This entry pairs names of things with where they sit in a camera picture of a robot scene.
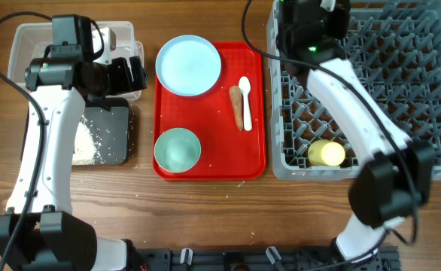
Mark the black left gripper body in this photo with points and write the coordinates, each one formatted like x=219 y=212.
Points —
x=117 y=79

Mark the light blue plate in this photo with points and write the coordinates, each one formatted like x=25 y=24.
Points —
x=188 y=65

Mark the white rice pile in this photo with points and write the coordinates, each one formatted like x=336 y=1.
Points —
x=101 y=140

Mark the mint green bowl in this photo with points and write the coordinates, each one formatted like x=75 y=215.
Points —
x=177 y=150

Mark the white plastic spoon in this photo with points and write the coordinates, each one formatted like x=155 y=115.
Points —
x=245 y=87

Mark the yellow plastic cup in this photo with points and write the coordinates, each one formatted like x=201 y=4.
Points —
x=326 y=153

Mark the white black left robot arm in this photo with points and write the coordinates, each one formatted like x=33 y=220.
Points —
x=38 y=230

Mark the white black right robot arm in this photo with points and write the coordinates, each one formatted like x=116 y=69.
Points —
x=395 y=171

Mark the black waste tray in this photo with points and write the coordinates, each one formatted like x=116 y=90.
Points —
x=68 y=133

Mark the grey dishwasher rack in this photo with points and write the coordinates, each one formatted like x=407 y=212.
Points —
x=395 y=50

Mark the clear plastic bin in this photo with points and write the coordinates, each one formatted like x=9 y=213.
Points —
x=126 y=37

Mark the red plastic tray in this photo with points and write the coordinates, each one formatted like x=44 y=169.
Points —
x=226 y=152

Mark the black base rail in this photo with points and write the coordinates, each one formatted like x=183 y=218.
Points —
x=307 y=258

